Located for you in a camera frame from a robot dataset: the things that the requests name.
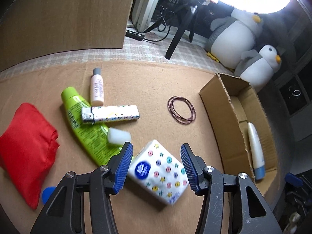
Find blue round lid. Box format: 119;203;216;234
42;186;56;204

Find white blue lotion tube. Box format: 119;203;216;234
247;122;265;180

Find red fabric pouch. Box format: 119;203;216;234
1;103;59;210

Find green tube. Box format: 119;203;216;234
61;87;121;166

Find white foam block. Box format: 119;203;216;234
107;127;132;146

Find white dotted tissue pack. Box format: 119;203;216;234
128;139;188;205

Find patterned slim box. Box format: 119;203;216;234
82;105;140;124

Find dark red hair ties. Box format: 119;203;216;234
167;96;197;125

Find cardboard box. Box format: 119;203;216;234
199;74;278;189

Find small penguin plush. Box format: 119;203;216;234
234;45;281;92

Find small pink bottle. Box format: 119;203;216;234
90;68;104;106

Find large penguin plush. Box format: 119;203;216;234
205;9;263;70

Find black power strip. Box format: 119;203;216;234
125;30;145;41

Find black tripod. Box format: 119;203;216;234
144;3;198;60

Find large wooden board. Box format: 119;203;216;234
1;0;133;70

